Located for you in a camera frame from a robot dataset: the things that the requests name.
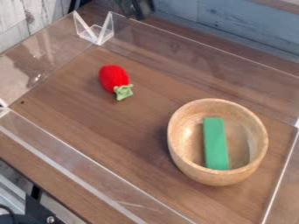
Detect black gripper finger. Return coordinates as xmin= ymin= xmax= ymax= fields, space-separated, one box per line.
xmin=132 ymin=0 xmax=154 ymax=19
xmin=113 ymin=0 xmax=134 ymax=17

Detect red knitted strawberry toy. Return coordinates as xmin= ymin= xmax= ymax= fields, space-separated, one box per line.
xmin=97 ymin=65 xmax=133 ymax=101

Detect light wooden bowl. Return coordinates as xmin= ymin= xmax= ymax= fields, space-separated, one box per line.
xmin=166 ymin=98 xmax=268 ymax=186

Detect clear acrylic tray walls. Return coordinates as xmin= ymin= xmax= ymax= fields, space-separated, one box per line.
xmin=0 ymin=13 xmax=299 ymax=224

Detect green rectangular block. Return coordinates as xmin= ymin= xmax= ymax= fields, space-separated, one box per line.
xmin=202 ymin=117 xmax=229 ymax=171

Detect clear acrylic corner bracket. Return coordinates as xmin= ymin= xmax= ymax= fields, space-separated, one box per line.
xmin=72 ymin=11 xmax=114 ymax=46

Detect black table clamp mount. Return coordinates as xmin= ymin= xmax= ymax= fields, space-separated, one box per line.
xmin=0 ymin=185 xmax=65 ymax=224

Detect black cable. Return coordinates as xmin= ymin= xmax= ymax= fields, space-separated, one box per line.
xmin=0 ymin=204 xmax=18 ymax=224

